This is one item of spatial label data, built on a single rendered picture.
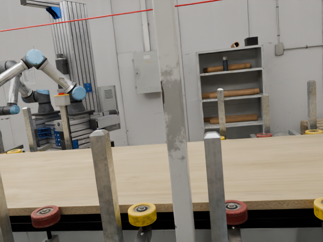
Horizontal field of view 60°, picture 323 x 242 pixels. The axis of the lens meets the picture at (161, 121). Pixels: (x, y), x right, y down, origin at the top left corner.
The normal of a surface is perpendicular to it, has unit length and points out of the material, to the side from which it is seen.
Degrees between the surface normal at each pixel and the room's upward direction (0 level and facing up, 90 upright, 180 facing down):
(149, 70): 90
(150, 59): 90
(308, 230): 90
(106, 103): 90
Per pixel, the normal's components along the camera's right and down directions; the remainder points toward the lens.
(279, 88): -0.12, 0.17
